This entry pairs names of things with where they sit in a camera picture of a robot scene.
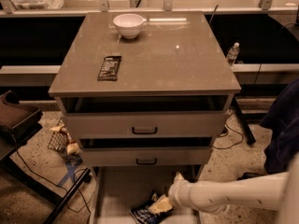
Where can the bottom drawer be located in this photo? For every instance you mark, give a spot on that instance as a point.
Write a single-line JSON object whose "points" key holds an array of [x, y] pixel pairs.
{"points": [[120, 189]]}

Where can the snack packet in basket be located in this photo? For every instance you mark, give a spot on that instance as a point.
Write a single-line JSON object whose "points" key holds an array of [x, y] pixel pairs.
{"points": [[68, 144]]}

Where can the wire basket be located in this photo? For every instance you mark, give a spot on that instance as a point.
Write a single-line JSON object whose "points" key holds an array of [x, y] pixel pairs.
{"points": [[53, 143]]}

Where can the grey drawer cabinet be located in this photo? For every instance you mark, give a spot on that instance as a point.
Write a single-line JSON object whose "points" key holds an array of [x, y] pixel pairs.
{"points": [[175, 54]]}

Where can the top drawer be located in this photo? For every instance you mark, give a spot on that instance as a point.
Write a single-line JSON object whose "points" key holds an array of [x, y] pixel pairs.
{"points": [[145, 117]]}

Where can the middle drawer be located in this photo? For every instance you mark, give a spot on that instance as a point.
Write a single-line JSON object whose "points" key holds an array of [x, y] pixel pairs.
{"points": [[146, 151]]}

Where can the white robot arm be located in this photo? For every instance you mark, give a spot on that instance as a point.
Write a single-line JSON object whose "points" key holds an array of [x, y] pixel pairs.
{"points": [[275, 192]]}

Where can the blue chip bag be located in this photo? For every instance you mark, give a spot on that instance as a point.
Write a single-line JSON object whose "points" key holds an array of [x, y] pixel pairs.
{"points": [[142, 214]]}

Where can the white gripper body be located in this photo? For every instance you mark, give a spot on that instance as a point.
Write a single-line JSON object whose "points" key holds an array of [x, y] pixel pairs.
{"points": [[177, 190]]}

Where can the dark snack bar wrapper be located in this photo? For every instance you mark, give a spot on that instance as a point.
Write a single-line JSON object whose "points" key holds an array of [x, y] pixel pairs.
{"points": [[109, 69]]}

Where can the white ceramic bowl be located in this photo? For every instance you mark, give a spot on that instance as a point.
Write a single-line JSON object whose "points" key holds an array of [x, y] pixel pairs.
{"points": [[128, 25]]}

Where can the drawer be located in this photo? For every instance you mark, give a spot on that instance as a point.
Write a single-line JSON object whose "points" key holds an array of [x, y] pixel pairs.
{"points": [[145, 117], [120, 189], [146, 151]]}

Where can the brown bag on stand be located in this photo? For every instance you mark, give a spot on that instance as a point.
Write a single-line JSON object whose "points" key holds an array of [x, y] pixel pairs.
{"points": [[16, 120]]}

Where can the dark blue cloth on chair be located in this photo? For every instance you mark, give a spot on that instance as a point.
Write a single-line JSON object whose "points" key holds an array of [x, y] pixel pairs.
{"points": [[282, 119]]}

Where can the clear water bottle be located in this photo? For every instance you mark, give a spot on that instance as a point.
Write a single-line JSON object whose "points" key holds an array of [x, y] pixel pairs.
{"points": [[233, 53]]}

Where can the black stand frame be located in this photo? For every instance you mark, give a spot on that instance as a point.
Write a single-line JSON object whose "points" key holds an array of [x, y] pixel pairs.
{"points": [[10, 146]]}

